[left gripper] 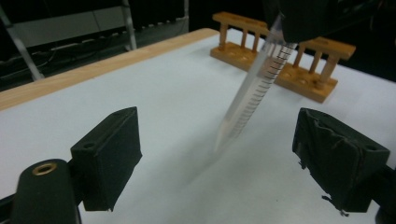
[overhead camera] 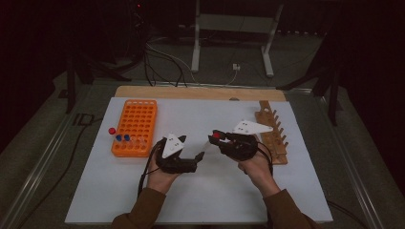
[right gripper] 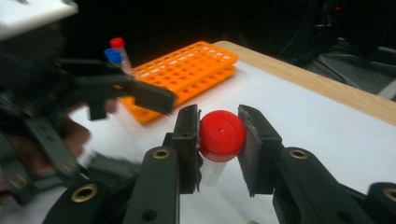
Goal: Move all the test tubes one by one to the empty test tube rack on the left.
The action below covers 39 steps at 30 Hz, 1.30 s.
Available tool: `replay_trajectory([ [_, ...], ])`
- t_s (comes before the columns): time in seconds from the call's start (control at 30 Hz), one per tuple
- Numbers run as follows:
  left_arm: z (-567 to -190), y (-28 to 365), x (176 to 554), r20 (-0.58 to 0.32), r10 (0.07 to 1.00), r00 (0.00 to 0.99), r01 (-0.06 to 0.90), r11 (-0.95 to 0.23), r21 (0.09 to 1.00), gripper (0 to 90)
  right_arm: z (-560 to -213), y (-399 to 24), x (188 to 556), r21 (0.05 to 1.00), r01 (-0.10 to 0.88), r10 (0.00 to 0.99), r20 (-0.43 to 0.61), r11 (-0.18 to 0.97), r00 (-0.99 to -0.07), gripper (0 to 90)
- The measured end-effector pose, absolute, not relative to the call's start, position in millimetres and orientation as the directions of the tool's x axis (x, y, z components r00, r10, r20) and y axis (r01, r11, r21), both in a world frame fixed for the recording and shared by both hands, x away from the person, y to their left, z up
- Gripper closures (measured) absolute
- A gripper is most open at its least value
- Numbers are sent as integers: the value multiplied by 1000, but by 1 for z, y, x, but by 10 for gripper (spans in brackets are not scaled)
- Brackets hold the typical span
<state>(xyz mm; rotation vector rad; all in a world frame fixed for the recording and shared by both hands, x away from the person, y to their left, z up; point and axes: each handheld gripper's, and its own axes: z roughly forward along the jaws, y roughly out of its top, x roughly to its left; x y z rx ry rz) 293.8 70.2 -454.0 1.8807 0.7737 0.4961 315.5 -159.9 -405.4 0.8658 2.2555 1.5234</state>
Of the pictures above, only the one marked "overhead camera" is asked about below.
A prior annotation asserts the left hand-held gripper cable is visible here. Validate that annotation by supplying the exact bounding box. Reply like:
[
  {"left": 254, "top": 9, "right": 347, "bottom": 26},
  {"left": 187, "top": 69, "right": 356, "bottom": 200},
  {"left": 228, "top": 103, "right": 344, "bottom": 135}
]
[{"left": 137, "top": 144, "right": 165, "bottom": 198}]

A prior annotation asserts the aluminium floor rail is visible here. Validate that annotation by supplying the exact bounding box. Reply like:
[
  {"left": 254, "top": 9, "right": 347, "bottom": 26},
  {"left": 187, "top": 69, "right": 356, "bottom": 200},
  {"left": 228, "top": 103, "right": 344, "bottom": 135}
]
[
  {"left": 0, "top": 83, "right": 94, "bottom": 229},
  {"left": 314, "top": 92, "right": 386, "bottom": 229}
]

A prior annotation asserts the hand-held gripper cable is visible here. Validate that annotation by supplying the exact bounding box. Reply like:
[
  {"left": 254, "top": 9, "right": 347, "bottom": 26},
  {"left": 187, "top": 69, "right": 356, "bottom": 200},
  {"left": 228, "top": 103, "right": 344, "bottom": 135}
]
[
  {"left": 137, "top": 144, "right": 165, "bottom": 198},
  {"left": 256, "top": 141, "right": 275, "bottom": 177}
]

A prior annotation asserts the dark equipment rack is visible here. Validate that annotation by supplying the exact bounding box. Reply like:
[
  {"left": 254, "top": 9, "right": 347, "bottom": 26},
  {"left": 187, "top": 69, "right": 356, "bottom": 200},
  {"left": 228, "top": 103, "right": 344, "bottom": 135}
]
[{"left": 125, "top": 0, "right": 149, "bottom": 61}]

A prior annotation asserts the person's right hand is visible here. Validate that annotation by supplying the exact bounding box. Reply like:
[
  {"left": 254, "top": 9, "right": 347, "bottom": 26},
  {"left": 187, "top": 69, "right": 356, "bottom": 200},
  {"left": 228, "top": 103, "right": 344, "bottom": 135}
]
[{"left": 237, "top": 149, "right": 282, "bottom": 198}]

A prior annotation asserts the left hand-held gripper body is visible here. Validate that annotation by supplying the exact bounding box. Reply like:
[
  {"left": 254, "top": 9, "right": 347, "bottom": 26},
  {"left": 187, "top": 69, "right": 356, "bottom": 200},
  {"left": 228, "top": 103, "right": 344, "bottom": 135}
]
[{"left": 155, "top": 133, "right": 199, "bottom": 175}]

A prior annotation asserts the person's left hand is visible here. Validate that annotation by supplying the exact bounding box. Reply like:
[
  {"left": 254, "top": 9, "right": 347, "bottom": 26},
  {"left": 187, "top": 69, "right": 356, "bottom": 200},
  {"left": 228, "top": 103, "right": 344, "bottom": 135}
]
[{"left": 146, "top": 155, "right": 181, "bottom": 195}]

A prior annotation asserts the black floor cable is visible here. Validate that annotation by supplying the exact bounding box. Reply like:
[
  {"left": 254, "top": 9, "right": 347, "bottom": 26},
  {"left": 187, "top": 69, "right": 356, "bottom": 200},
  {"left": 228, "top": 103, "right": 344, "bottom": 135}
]
[
  {"left": 142, "top": 44, "right": 189, "bottom": 89},
  {"left": 15, "top": 117, "right": 104, "bottom": 229},
  {"left": 328, "top": 199, "right": 367, "bottom": 229}
]

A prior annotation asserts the orange plastic tube rack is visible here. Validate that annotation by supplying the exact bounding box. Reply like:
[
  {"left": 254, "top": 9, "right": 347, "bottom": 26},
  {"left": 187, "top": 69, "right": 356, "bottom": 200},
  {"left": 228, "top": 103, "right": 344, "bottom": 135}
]
[{"left": 111, "top": 98, "right": 159, "bottom": 158}]

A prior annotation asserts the wooden tube rack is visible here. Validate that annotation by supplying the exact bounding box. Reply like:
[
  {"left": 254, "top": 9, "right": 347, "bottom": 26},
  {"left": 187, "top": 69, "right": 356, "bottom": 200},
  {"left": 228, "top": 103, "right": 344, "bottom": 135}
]
[{"left": 254, "top": 100, "right": 289, "bottom": 166}]

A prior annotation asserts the right hand-held gripper cable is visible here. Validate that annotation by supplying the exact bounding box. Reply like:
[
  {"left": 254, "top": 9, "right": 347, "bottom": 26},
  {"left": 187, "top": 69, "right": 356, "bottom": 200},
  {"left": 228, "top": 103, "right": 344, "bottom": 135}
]
[{"left": 256, "top": 141, "right": 275, "bottom": 177}]

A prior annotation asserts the black tripod stand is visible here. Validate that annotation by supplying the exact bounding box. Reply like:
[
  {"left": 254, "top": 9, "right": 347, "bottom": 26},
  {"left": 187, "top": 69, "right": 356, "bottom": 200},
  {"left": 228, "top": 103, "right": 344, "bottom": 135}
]
[
  {"left": 65, "top": 53, "right": 132, "bottom": 115},
  {"left": 276, "top": 31, "right": 343, "bottom": 127}
]

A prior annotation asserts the wooden table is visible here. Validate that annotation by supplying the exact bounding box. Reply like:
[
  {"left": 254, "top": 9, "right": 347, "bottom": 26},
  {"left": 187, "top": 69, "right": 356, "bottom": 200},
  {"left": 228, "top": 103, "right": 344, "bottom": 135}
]
[{"left": 114, "top": 85, "right": 287, "bottom": 103}]

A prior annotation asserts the white floor cable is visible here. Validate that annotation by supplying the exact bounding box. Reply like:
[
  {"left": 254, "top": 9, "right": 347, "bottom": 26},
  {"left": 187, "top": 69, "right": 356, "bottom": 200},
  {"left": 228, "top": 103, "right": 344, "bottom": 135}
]
[{"left": 145, "top": 37, "right": 239, "bottom": 87}]

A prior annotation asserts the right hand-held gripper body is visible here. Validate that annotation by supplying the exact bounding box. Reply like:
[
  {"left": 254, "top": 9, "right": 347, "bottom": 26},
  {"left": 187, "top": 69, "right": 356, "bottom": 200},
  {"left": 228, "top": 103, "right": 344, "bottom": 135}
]
[{"left": 223, "top": 119, "right": 274, "bottom": 162}]

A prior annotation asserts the grey metal stand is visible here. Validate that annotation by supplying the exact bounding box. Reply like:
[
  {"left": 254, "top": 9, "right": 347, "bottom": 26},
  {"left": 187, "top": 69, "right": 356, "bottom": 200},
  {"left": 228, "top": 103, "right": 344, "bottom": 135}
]
[{"left": 190, "top": 0, "right": 285, "bottom": 78}]

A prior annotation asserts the white table board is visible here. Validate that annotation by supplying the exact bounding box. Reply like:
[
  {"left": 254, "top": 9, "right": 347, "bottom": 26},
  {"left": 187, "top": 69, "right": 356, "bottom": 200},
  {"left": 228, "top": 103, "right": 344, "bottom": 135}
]
[{"left": 64, "top": 96, "right": 334, "bottom": 225}]

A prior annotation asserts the power strip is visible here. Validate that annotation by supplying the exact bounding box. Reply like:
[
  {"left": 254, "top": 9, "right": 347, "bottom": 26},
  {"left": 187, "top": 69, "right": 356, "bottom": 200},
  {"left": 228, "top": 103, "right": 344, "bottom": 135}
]
[{"left": 276, "top": 29, "right": 328, "bottom": 38}]

